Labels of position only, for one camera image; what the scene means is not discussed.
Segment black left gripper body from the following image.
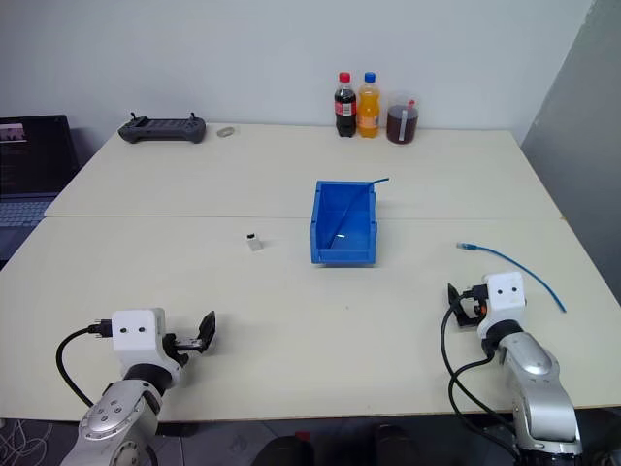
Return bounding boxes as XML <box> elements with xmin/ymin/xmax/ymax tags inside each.
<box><xmin>162</xmin><ymin>332</ymin><xmax>205</xmax><ymax>368</ymax></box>

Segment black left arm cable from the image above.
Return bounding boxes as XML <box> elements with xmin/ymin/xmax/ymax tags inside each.
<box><xmin>54</xmin><ymin>319</ymin><xmax>114</xmax><ymax>409</ymax></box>

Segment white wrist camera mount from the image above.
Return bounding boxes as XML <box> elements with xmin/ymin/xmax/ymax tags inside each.
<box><xmin>476</xmin><ymin>271</ymin><xmax>528</xmax><ymax>341</ymax></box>
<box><xmin>110</xmin><ymin>307</ymin><xmax>188</xmax><ymax>385</ymax></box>

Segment orange soda bottle blue cap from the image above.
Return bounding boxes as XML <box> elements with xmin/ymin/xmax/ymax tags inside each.
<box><xmin>357</xmin><ymin>71</ymin><xmax>381</xmax><ymax>139</ymax></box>

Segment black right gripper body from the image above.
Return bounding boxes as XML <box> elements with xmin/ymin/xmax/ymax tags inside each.
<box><xmin>458</xmin><ymin>283</ymin><xmax>489</xmax><ymax>331</ymax></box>

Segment blue plastic storage bin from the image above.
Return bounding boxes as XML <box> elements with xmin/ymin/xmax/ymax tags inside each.
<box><xmin>309</xmin><ymin>180</ymin><xmax>380</xmax><ymax>267</ymax></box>

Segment dark grey remote controller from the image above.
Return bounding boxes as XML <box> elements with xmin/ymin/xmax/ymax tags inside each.
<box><xmin>117</xmin><ymin>112</ymin><xmax>208</xmax><ymax>146</ymax></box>

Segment cola bottle red cap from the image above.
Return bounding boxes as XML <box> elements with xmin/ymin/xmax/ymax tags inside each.
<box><xmin>332</xmin><ymin>71</ymin><xmax>359</xmax><ymax>139</ymax></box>

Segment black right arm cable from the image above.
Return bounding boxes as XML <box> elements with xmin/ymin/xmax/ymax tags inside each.
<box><xmin>440</xmin><ymin>304</ymin><xmax>516</xmax><ymax>450</ymax></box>

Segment dark rounded shape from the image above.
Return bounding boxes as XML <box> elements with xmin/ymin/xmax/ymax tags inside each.
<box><xmin>250</xmin><ymin>431</ymin><xmax>317</xmax><ymax>466</ymax></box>

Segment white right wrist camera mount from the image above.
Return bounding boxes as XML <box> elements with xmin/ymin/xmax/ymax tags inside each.
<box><xmin>476</xmin><ymin>271</ymin><xmax>528</xmax><ymax>341</ymax></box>

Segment clear jar brown liquid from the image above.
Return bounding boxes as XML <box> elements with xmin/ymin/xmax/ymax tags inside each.
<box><xmin>385</xmin><ymin>89</ymin><xmax>421</xmax><ymax>147</ymax></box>

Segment blue Ethernet cable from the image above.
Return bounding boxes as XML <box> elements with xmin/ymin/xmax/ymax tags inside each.
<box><xmin>455</xmin><ymin>240</ymin><xmax>569</xmax><ymax>314</ymax></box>

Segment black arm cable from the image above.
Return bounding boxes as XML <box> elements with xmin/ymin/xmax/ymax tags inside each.
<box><xmin>54</xmin><ymin>319</ymin><xmax>114</xmax><ymax>409</ymax></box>
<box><xmin>440</xmin><ymin>304</ymin><xmax>516</xmax><ymax>450</ymax></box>

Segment dark laptop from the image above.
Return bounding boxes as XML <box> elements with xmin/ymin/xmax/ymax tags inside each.
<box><xmin>0</xmin><ymin>114</ymin><xmax>82</xmax><ymax>266</ymax></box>

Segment grey partition panel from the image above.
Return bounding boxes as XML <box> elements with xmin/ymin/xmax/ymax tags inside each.
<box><xmin>517</xmin><ymin>0</ymin><xmax>621</xmax><ymax>312</ymax></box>

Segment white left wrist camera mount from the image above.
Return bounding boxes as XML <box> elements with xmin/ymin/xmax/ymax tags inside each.
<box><xmin>110</xmin><ymin>307</ymin><xmax>188</xmax><ymax>385</ymax></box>

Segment white floor cables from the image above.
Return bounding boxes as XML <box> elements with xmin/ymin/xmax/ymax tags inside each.
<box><xmin>0</xmin><ymin>416</ymin><xmax>53</xmax><ymax>466</ymax></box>

